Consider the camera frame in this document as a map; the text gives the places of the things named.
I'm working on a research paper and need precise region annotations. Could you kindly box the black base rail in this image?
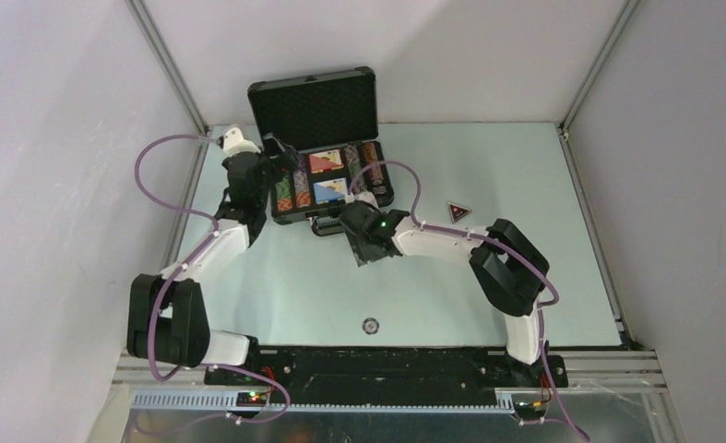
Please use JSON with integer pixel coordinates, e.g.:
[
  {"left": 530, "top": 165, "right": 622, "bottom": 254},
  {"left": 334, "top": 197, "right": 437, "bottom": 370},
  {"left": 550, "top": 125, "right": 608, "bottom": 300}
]
[{"left": 206, "top": 345, "right": 570, "bottom": 406}]

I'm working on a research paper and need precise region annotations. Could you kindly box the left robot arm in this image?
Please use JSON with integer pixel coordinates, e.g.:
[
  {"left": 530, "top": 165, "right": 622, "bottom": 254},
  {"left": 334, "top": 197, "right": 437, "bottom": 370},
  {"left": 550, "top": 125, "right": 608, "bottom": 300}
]
[{"left": 126, "top": 126, "right": 299, "bottom": 385}]

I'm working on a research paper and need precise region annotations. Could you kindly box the triangular dealer button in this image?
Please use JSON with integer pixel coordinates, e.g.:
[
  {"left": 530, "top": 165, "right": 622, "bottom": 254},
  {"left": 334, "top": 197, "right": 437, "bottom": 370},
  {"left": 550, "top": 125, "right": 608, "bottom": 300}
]
[{"left": 447, "top": 202, "right": 471, "bottom": 224}]

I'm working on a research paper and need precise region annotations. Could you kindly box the blue playing card box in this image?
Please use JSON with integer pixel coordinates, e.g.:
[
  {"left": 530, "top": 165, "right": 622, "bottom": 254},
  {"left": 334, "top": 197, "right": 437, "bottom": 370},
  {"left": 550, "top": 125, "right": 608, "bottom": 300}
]
[{"left": 313, "top": 177, "right": 348, "bottom": 205}]

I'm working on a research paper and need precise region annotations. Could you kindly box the red playing card box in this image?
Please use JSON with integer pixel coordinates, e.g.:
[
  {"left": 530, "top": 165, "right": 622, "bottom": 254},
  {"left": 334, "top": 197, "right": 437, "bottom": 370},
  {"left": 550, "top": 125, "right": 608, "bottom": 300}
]
[{"left": 307, "top": 149, "right": 345, "bottom": 174}]

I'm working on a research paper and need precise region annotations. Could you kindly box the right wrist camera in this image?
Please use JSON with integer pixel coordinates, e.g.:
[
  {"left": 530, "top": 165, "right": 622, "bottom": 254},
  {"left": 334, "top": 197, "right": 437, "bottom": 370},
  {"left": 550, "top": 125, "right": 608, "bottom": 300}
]
[{"left": 344, "top": 191, "right": 379, "bottom": 209}]

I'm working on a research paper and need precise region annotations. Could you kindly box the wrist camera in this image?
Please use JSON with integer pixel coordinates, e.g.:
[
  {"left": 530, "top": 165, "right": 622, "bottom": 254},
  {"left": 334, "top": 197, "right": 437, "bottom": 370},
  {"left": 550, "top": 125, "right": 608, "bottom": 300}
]
[
  {"left": 344, "top": 191, "right": 379, "bottom": 209},
  {"left": 219, "top": 126, "right": 262, "bottom": 157}
]

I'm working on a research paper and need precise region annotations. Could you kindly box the poker chip front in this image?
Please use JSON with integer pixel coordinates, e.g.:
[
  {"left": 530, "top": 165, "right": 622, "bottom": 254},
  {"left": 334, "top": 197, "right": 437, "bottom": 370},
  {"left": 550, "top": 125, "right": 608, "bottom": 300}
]
[{"left": 362, "top": 317, "right": 380, "bottom": 335}]

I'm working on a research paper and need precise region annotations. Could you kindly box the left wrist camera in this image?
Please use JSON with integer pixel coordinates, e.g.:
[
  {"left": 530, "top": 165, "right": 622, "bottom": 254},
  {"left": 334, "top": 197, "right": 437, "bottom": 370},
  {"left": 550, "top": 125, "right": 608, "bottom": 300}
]
[{"left": 219, "top": 126, "right": 262, "bottom": 157}]

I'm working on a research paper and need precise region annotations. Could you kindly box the black poker set case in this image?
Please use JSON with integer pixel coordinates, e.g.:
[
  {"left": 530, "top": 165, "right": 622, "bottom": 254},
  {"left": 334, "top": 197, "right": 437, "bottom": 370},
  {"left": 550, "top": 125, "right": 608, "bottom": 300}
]
[{"left": 247, "top": 66, "right": 395, "bottom": 236}]

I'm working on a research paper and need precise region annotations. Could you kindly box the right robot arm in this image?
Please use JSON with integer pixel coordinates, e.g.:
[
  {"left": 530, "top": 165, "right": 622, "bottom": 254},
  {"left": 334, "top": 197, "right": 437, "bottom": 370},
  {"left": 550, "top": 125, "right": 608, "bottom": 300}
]
[{"left": 339, "top": 200, "right": 554, "bottom": 386}]

